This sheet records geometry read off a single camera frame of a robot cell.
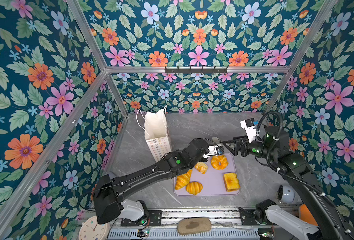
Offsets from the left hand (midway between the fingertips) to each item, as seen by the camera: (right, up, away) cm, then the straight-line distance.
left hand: (208, 139), depth 71 cm
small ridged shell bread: (-7, -27, +8) cm, 29 cm away
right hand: (+8, +1, -7) cm, 11 cm away
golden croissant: (-13, -23, +11) cm, 29 cm away
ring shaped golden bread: (+10, -16, +20) cm, 27 cm away
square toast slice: (+15, -25, +11) cm, 31 cm away
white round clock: (-55, -42, -2) cm, 69 cm away
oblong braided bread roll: (-2, -18, +15) cm, 24 cm away
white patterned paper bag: (-31, +2, +26) cm, 40 cm away
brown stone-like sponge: (-7, -40, -1) cm, 41 cm away
